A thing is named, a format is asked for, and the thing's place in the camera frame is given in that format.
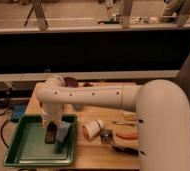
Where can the orange carrot toy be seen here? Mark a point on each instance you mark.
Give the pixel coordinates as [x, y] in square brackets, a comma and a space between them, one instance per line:
[128, 136]

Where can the dark rectangular eraser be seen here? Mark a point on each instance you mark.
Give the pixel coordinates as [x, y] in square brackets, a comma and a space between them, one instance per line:
[51, 133]

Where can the small blue cup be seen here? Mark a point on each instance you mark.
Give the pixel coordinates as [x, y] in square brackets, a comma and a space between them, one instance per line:
[77, 107]

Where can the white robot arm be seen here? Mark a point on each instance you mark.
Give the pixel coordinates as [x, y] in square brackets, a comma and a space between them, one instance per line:
[163, 116]

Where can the purple bowl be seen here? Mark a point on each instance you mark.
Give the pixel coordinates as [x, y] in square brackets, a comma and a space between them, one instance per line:
[70, 82]

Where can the dark grape bunch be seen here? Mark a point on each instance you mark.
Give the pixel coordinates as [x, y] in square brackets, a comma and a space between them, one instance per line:
[87, 84]

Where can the green plastic tray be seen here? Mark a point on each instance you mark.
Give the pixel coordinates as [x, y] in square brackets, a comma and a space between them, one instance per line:
[28, 148]

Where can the white cup on side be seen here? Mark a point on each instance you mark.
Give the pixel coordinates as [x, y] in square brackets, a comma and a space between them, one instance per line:
[91, 129]

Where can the blue box on floor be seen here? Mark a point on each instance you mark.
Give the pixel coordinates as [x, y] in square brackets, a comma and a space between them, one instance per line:
[18, 111]

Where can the black handled tool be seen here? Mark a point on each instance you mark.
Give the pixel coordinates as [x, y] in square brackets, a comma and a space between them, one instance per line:
[126, 150]

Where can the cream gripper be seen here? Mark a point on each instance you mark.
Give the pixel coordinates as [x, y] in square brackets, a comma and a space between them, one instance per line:
[48, 118]

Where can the blue sponge block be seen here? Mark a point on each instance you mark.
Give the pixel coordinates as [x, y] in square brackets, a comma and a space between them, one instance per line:
[62, 131]

